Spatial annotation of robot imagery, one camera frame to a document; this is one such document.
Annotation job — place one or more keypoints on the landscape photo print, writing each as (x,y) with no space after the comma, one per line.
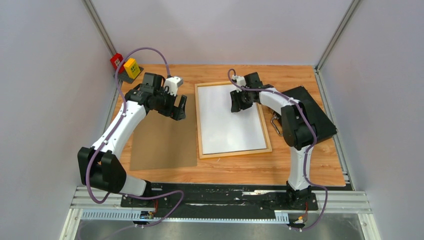
(228,122)

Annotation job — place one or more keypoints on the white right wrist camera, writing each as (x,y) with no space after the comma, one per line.
(239,81)

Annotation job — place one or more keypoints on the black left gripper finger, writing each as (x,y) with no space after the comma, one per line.
(172,112)
(181,114)

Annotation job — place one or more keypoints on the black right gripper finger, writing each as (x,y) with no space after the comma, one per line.
(246,105)
(235,101)

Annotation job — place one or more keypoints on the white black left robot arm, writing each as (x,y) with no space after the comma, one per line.
(99,164)

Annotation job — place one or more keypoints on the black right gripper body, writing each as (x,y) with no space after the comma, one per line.
(246,97)

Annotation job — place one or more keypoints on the yellow toy house block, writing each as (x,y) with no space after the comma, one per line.
(132,68)

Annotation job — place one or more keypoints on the aluminium rail right table edge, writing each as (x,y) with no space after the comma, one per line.
(328,108)

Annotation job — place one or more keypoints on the brown cardboard backing sheet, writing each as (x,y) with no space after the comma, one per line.
(160,142)

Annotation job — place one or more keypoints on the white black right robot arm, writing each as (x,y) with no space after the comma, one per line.
(299,186)

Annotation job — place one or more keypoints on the grey toy base plate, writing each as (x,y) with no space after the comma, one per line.
(125,78)

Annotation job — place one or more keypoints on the red toy house block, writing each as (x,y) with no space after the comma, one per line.
(116,61)

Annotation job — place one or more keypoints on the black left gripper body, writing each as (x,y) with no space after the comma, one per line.
(165,100)

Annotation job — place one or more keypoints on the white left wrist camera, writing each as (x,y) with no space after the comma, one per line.
(172,84)

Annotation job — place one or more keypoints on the black ribbed frame backing board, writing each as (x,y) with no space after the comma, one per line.
(318,112)

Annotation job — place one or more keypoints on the aluminium front rail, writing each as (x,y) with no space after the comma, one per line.
(329,202)

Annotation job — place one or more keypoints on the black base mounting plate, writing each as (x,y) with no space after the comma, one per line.
(220,201)

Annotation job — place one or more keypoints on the light wooden picture frame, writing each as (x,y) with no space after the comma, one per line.
(200,132)

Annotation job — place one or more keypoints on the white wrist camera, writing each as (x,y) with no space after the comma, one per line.
(239,81)
(172,84)

